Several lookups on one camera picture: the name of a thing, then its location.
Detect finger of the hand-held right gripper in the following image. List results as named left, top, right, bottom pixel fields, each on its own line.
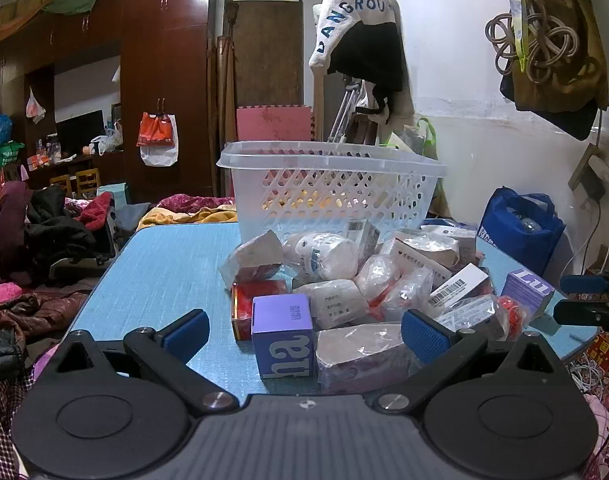
left=559, top=270, right=609, bottom=294
left=553, top=299, right=609, bottom=334

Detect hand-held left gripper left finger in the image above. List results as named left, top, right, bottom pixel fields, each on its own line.
left=47, top=309, right=240, bottom=417

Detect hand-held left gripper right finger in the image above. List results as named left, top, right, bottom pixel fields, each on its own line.
left=376, top=309, right=566, bottom=414

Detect purple box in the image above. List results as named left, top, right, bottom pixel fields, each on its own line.
left=499, top=268, right=555, bottom=322
left=251, top=294, right=318, bottom=395

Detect red box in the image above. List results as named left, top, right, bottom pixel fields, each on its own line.
left=231, top=281, right=290, bottom=342

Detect white roll packet blue print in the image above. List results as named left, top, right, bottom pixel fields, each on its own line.
left=283, top=232, right=359, bottom=281

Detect clear plastic basket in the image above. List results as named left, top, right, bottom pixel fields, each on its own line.
left=216, top=141, right=448, bottom=247

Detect clear packet with red print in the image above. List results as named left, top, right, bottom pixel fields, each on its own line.
left=369, top=267, right=434, bottom=323

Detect clear wrapped packet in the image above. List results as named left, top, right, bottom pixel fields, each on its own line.
left=435, top=295, right=510, bottom=342

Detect white box with barcode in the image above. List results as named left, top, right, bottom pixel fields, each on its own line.
left=427, top=263, right=490, bottom=307

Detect red round item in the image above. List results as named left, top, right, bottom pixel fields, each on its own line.
left=497, top=296, right=529, bottom=332

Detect blue tote bag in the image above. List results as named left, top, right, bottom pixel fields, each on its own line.
left=477, top=186, right=567, bottom=278

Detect grey white wrapped packet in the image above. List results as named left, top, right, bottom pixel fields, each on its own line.
left=219, top=230, right=285, bottom=282

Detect silver box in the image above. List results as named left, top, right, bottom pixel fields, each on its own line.
left=345, top=219, right=381, bottom=262

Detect yellow blanket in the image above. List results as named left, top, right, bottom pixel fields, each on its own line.
left=138, top=205, right=240, bottom=232

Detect red floral blanket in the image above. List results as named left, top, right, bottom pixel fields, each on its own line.
left=157, top=194, right=236, bottom=214

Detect brown jacket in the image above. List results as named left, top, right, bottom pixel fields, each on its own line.
left=0, top=290, right=88, bottom=347

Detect pile of dark clothes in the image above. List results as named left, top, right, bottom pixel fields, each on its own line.
left=0, top=180, right=121, bottom=288

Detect wooden chair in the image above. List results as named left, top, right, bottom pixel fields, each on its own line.
left=75, top=169, right=101, bottom=200

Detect brown hanging bag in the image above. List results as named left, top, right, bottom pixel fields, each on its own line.
left=499, top=0, right=609, bottom=142

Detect green and white shopping bag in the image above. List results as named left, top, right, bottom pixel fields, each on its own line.
left=385, top=117, right=439, bottom=162

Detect orange and white plastic bag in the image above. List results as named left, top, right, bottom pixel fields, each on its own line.
left=137, top=111, right=179, bottom=167

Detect black monitor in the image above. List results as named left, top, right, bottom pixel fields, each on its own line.
left=56, top=110, right=106, bottom=157

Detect pink foam mat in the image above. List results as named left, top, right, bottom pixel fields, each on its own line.
left=236, top=105, right=316, bottom=144

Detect metal crutches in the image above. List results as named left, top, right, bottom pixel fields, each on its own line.
left=326, top=80, right=371, bottom=144

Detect green printed bag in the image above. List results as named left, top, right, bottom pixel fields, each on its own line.
left=0, top=141, right=26, bottom=169

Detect white hanging plastic bag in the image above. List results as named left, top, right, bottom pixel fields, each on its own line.
left=25, top=89, right=46, bottom=125

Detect brown wooden wardrobe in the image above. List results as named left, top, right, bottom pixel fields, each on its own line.
left=0, top=0, right=220, bottom=203

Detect black garment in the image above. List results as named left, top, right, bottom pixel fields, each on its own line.
left=329, top=22, right=406, bottom=113

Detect white lettered jacket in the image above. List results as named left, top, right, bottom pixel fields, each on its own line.
left=309, top=0, right=401, bottom=77

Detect white power cable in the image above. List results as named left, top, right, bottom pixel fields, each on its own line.
left=565, top=200, right=606, bottom=282

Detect wall power adapter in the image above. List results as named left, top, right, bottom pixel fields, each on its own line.
left=569, top=144, right=609, bottom=207

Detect coiled brown cord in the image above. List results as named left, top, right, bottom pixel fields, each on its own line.
left=486, top=0, right=579, bottom=84

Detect yellow green strap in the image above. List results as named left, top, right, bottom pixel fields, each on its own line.
left=503, top=0, right=531, bottom=74

